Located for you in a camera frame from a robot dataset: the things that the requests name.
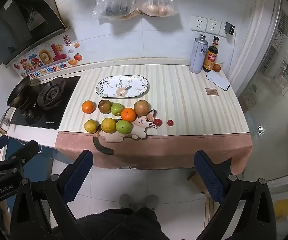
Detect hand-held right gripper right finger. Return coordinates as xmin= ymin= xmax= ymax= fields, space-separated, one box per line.
xmin=194 ymin=150 xmax=277 ymax=240

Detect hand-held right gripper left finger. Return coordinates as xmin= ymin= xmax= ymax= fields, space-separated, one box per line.
xmin=10 ymin=150 xmax=94 ymax=240

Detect yellow citrus fruit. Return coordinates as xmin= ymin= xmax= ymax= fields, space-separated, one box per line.
xmin=84 ymin=119 xmax=100 ymax=133
xmin=101 ymin=117 xmax=117 ymax=134

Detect green apple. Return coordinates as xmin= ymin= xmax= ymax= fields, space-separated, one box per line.
xmin=116 ymin=119 xmax=133 ymax=134
xmin=111 ymin=103 xmax=124 ymax=117

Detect orange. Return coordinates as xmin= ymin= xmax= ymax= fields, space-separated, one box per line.
xmin=120 ymin=107 xmax=136 ymax=122
xmin=82 ymin=100 xmax=96 ymax=114

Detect reddish brown round fruit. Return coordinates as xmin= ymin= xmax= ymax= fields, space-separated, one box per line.
xmin=98 ymin=99 xmax=113 ymax=115

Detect brown pear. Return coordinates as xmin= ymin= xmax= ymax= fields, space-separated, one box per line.
xmin=134 ymin=100 xmax=149 ymax=116

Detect oval floral deer plate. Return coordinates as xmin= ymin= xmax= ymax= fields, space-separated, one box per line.
xmin=96 ymin=75 xmax=150 ymax=98

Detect cardboard box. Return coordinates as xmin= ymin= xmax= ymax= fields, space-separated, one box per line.
xmin=187 ymin=168 xmax=211 ymax=196

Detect grey slipper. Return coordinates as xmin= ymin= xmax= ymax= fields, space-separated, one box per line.
xmin=142 ymin=194 xmax=159 ymax=211
xmin=119 ymin=194 xmax=135 ymax=209

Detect black frying pan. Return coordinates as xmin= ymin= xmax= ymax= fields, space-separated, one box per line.
xmin=6 ymin=76 xmax=39 ymax=108

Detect black gas stove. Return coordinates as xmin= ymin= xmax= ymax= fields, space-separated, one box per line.
xmin=10 ymin=76 xmax=81 ymax=130

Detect person's dark-clothed legs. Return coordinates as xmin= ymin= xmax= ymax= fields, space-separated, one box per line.
xmin=76 ymin=207 xmax=160 ymax=240

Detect striped pink-bordered tablecloth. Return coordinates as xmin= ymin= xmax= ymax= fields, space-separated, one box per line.
xmin=55 ymin=64 xmax=253 ymax=176

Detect cat-shaped mat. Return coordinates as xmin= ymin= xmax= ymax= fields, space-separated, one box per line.
xmin=93 ymin=109 xmax=158 ymax=155

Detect yellow object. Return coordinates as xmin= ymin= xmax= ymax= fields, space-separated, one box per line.
xmin=273 ymin=197 xmax=288 ymax=221

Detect white paper sheet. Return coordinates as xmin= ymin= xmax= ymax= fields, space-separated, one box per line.
xmin=205 ymin=70 xmax=231 ymax=91

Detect black range hood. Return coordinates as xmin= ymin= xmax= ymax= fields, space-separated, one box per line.
xmin=0 ymin=0 xmax=70 ymax=69

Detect silver metal can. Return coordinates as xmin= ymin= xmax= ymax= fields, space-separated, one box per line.
xmin=188 ymin=34 xmax=209 ymax=74

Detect grey plug adapter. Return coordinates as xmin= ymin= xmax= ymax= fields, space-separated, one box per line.
xmin=224 ymin=22 xmax=236 ymax=36

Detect clear bag with dark contents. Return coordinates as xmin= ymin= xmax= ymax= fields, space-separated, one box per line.
xmin=92 ymin=0 xmax=137 ymax=20

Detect colourful wall stickers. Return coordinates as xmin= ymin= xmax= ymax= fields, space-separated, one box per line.
xmin=14 ymin=34 xmax=81 ymax=79

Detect white wall socket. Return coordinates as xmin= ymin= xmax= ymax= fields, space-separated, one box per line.
xmin=190 ymin=16 xmax=208 ymax=32
xmin=205 ymin=19 xmax=222 ymax=35

